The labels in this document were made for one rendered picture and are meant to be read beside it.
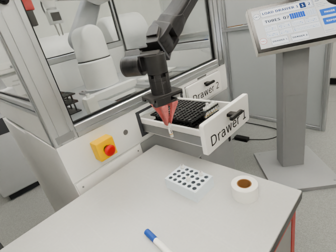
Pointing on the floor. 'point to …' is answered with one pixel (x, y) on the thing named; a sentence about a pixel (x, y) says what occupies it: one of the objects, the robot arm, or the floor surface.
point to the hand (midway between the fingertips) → (167, 122)
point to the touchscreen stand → (294, 130)
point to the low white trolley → (167, 213)
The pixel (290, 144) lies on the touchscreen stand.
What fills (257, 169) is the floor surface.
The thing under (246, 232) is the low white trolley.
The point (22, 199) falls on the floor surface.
